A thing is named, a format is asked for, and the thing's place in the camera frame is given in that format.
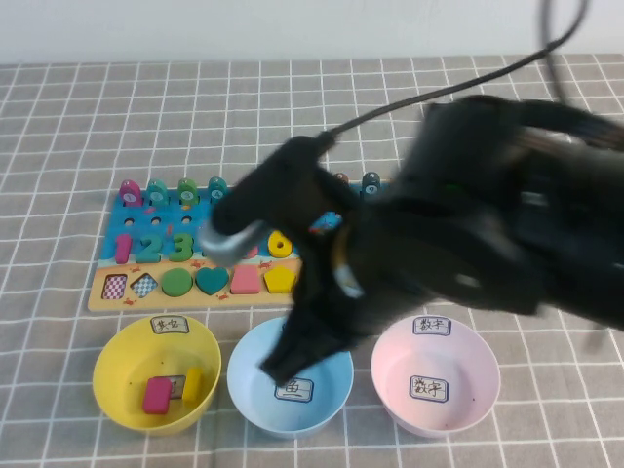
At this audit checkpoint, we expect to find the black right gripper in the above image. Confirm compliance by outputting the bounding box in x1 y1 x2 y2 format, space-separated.
259 208 431 387

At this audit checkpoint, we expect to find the yellow wooden equals sign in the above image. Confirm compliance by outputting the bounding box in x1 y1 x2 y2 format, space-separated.
182 367 204 403

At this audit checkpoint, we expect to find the light blue plastic bowl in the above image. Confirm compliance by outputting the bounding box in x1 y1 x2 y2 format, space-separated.
226 316 355 434

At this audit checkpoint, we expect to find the pink plastic bowl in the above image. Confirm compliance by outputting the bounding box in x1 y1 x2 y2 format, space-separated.
370 314 502 439

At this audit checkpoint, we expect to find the yellow plastic bowl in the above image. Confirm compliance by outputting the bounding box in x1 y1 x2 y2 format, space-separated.
92 315 223 438

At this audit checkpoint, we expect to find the wooden sea-themed puzzle board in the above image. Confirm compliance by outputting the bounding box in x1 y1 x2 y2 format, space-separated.
87 179 391 313

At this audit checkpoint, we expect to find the white label reading 鱼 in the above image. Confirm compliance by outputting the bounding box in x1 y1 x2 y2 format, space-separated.
275 377 315 403

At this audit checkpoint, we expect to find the yellow wooden pentagon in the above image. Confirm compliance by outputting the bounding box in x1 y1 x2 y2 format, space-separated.
263 265 298 294

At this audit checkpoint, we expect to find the pink wooden trapezoid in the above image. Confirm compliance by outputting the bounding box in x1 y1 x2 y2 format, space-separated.
229 266 263 295

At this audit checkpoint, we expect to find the yellow wooden number six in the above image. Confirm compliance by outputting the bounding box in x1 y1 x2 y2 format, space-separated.
267 230 295 260

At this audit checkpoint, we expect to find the white label reading 数字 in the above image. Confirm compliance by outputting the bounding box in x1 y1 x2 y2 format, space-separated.
409 373 451 403
412 315 451 337

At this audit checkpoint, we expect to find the teal wooden heart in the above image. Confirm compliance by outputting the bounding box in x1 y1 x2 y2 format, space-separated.
195 266 231 297

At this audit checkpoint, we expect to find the white label reading 其它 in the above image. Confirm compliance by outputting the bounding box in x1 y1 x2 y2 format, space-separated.
150 316 191 336
167 374 189 401

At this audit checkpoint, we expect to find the green wooden circle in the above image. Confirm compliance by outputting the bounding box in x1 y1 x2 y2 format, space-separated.
161 267 195 298

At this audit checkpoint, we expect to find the pink wooden rectangle block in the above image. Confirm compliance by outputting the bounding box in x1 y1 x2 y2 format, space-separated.
141 375 174 416

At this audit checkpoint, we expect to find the green wooden number three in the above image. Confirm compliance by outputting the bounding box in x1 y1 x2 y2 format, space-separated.
168 232 195 263

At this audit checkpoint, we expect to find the dark blue fish numbered nine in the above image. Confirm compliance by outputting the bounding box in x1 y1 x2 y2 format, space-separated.
361 171 382 200

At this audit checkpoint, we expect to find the teal wooden number two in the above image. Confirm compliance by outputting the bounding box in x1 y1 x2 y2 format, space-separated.
135 233 165 265

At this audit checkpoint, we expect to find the teal fish numbered four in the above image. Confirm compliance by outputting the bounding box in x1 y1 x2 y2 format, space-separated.
208 175 230 205

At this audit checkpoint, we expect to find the green fish numbered three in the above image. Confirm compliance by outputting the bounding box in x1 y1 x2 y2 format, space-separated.
176 177 200 206

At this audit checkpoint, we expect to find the magenta wooden number one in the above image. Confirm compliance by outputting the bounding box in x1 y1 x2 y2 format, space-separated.
114 233 134 265

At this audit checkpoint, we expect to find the teal fish numbered two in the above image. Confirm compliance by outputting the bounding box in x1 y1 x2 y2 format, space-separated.
146 178 170 207

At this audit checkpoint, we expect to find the purple fish numbered one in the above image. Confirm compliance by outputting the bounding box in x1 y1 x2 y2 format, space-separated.
119 178 143 208

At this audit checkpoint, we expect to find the grey checkered tablecloth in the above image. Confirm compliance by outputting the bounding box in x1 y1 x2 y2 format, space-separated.
0 53 624 468

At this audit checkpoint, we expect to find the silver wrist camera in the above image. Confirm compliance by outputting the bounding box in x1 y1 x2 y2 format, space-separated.
199 218 267 267

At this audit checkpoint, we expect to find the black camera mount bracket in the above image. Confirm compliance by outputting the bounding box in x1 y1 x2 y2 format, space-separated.
211 135 355 246

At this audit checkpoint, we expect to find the black camera cable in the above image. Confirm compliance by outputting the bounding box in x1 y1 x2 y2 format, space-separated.
327 0 592 140

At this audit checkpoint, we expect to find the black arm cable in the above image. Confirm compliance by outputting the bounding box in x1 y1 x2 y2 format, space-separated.
537 0 569 104

